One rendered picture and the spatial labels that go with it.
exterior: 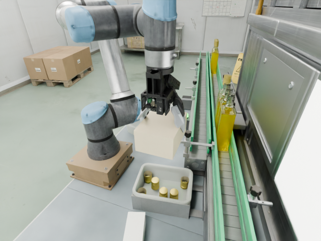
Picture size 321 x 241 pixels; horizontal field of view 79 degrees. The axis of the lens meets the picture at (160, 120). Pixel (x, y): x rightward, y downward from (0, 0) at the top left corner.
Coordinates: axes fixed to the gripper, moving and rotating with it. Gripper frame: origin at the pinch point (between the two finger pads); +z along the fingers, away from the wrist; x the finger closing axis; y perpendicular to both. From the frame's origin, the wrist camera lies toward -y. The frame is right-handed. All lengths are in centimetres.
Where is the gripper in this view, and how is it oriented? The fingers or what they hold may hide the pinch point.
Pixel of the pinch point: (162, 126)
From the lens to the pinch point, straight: 61.9
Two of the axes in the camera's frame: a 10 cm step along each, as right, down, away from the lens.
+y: -3.5, 5.0, -8.0
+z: 0.0, 8.5, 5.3
